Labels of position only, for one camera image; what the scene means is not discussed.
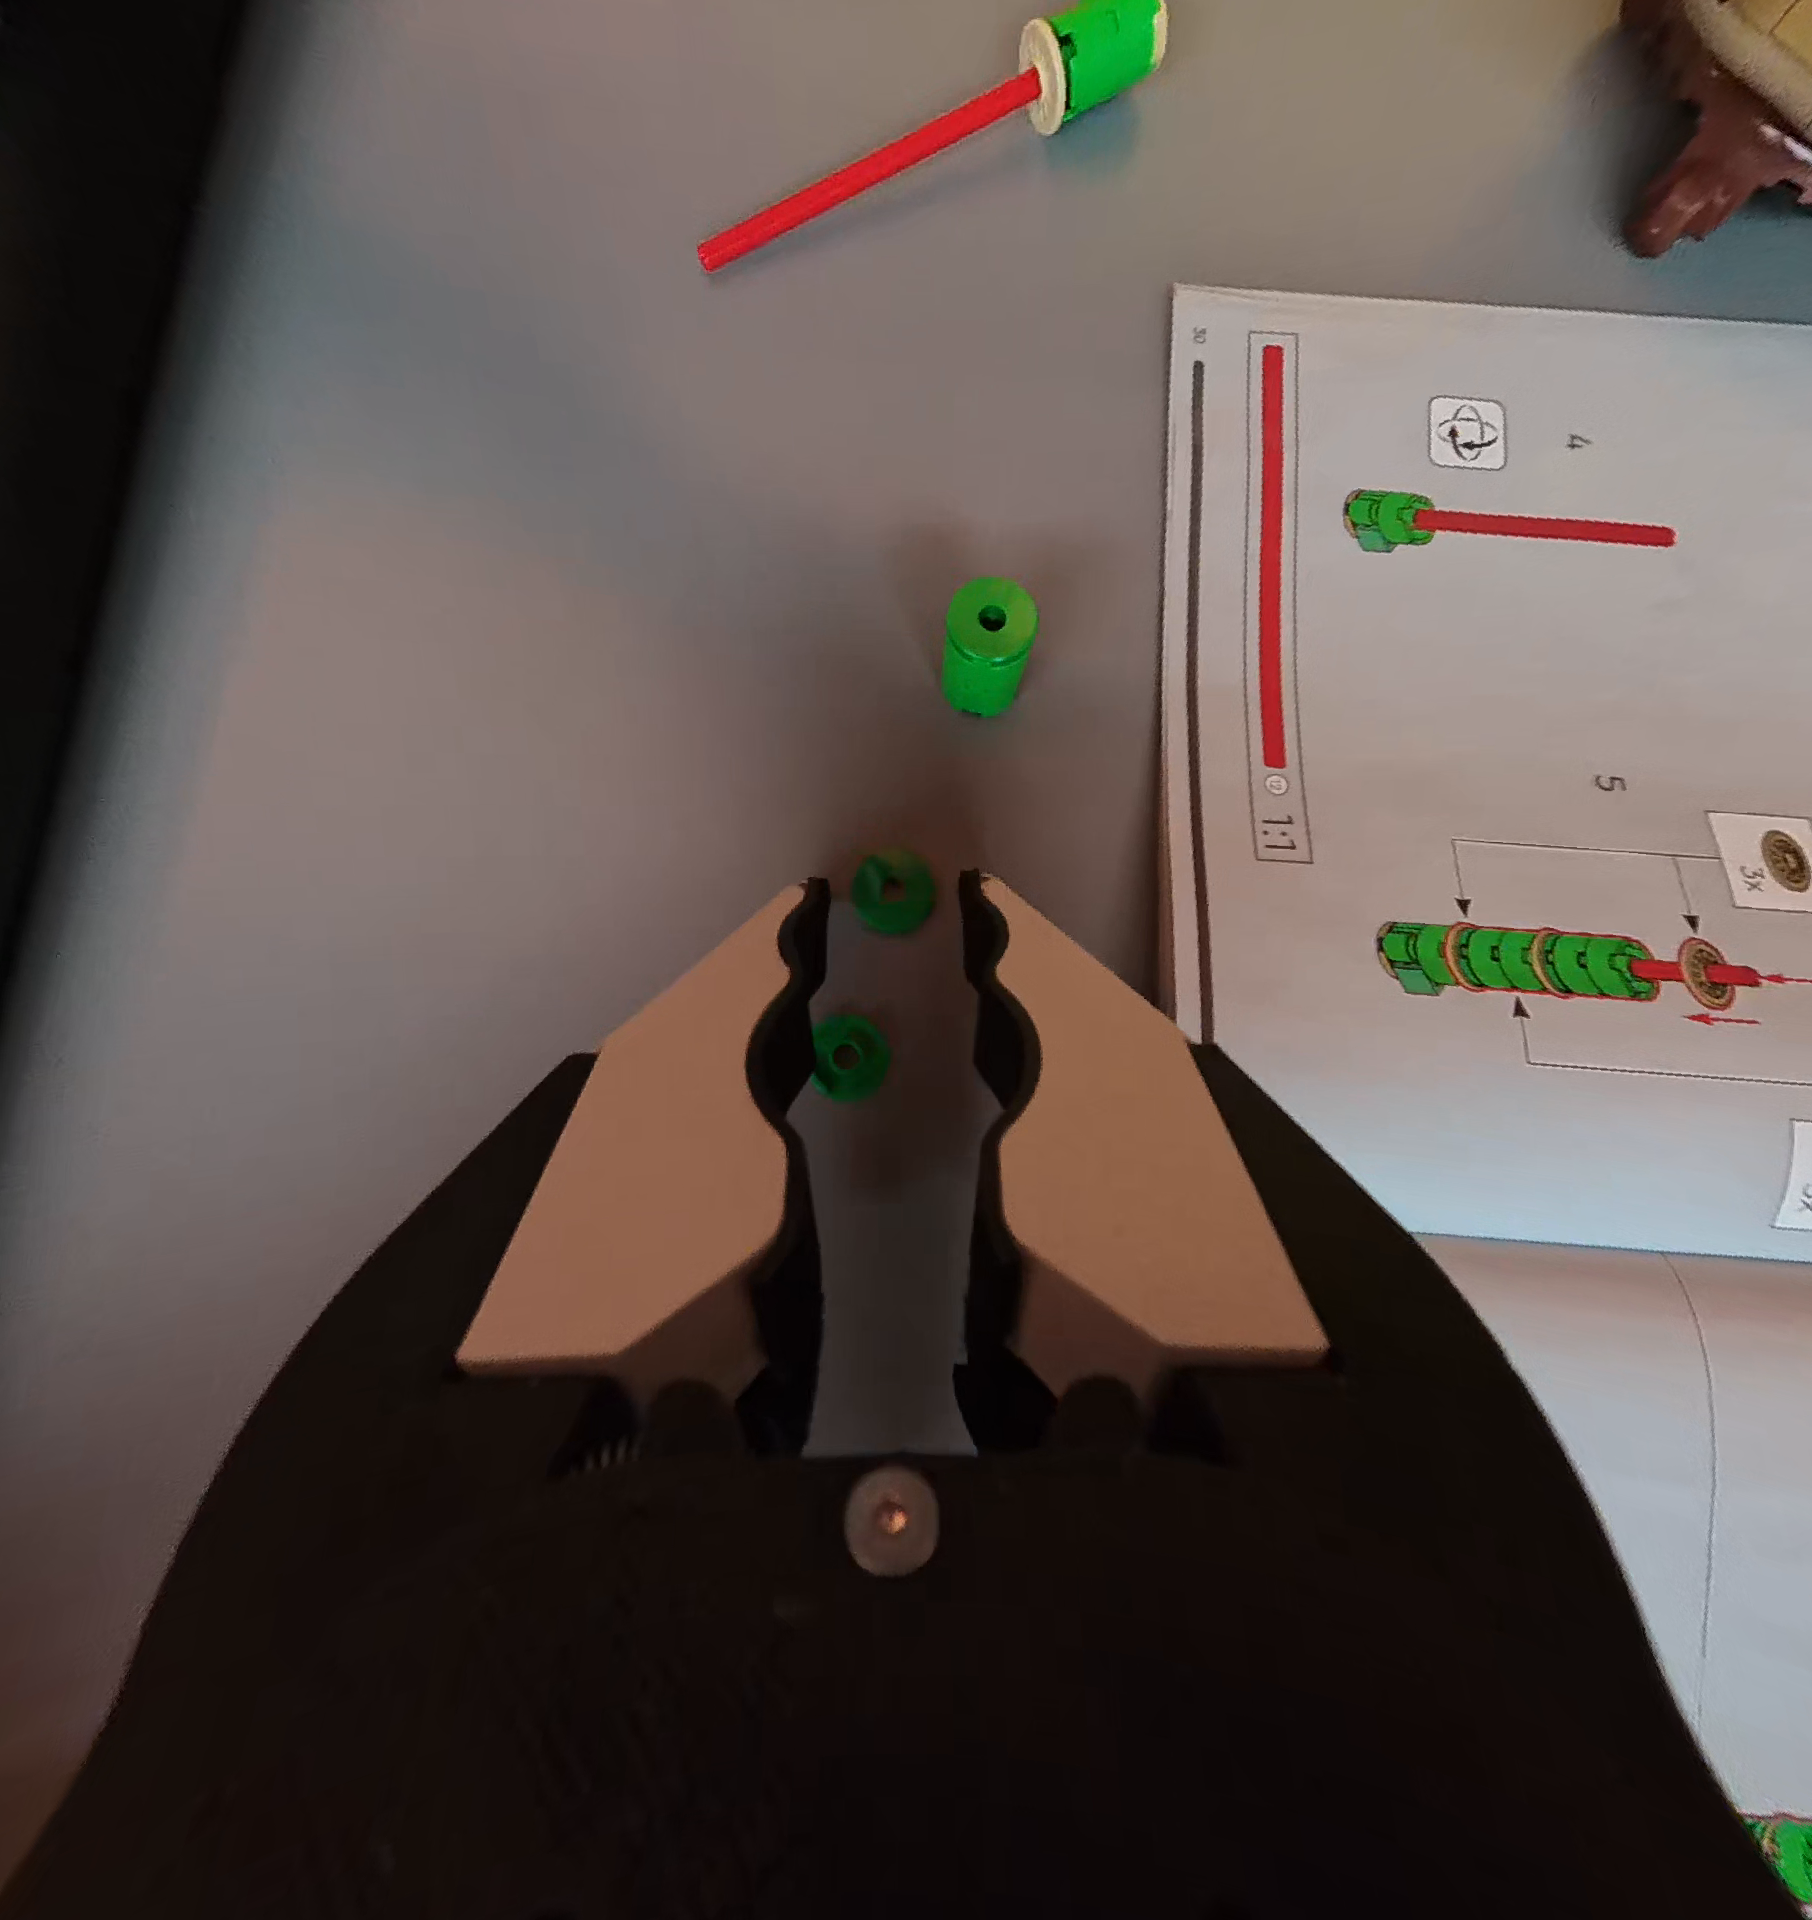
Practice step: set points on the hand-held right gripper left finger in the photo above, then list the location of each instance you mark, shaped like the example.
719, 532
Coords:
656, 1190

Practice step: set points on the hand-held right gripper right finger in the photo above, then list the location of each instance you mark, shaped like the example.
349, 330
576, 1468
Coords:
1147, 1190

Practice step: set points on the green cylinder brick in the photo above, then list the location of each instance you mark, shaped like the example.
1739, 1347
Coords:
985, 655

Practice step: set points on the building instruction sheet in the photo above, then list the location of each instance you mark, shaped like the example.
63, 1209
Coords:
1523, 677

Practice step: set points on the white printed paper sheet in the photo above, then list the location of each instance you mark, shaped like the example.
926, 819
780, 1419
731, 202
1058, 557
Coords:
1792, 1494

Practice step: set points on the red axle with green brick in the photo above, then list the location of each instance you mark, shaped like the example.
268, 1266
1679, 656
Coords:
871, 160

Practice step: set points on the brown model stand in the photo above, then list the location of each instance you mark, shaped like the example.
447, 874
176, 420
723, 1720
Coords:
1746, 153

